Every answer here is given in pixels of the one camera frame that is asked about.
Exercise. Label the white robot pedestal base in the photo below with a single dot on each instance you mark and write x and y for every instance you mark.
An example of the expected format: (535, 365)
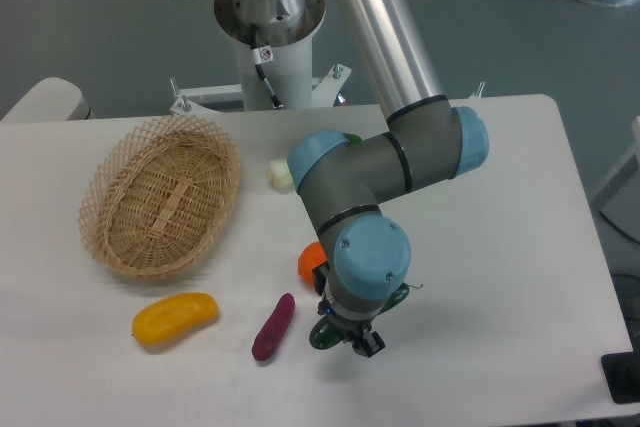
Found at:
(272, 42)

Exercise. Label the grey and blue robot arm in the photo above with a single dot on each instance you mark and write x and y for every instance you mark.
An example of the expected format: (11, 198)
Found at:
(341, 183)

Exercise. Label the dark green cucumber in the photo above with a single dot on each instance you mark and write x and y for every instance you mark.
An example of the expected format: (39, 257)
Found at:
(325, 335)

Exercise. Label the purple eggplant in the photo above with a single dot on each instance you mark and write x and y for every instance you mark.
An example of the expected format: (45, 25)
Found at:
(269, 338)

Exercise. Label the white garlic bulb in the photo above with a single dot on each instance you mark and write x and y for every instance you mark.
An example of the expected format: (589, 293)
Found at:
(279, 175)

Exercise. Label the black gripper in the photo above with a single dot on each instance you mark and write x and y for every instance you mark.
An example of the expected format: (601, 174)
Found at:
(352, 293)

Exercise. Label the woven wicker basket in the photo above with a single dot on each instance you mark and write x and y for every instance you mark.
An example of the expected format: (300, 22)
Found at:
(161, 198)

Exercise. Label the yellow pepper slice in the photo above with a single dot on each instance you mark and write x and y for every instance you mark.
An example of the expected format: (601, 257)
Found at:
(173, 316)

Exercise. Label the orange fruit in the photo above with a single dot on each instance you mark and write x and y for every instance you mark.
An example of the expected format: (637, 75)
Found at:
(311, 257)

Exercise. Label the black device at right edge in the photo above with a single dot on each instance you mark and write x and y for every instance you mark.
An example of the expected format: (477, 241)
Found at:
(621, 372)

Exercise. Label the white chair at left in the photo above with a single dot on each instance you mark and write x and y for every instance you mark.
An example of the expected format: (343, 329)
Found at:
(51, 100)

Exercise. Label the green vegetable behind arm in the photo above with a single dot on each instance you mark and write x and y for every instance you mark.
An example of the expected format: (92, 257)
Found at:
(353, 138)

